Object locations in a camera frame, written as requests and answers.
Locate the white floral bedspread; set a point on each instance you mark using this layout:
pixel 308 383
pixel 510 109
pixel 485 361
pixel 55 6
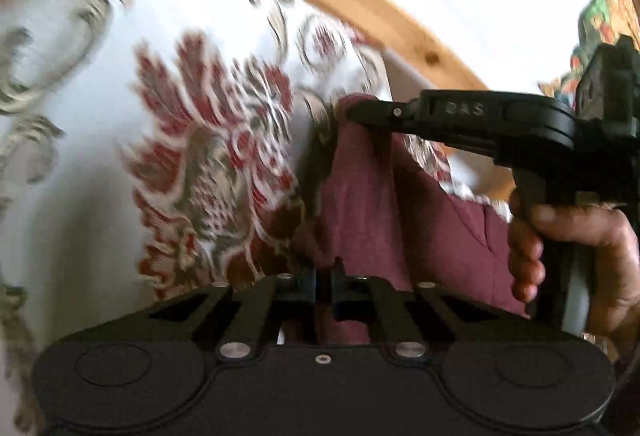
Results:
pixel 100 141

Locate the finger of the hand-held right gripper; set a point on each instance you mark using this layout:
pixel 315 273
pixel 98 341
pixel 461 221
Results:
pixel 380 112

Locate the person's right hand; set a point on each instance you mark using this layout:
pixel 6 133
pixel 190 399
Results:
pixel 605 256

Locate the colourful patterned cloth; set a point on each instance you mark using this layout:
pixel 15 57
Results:
pixel 607 11

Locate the maroon knit garment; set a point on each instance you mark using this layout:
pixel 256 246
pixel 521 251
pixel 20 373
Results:
pixel 370 216

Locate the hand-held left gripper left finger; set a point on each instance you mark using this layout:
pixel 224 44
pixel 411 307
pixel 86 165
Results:
pixel 306 288

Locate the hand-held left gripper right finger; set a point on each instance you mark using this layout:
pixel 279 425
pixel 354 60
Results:
pixel 342 291

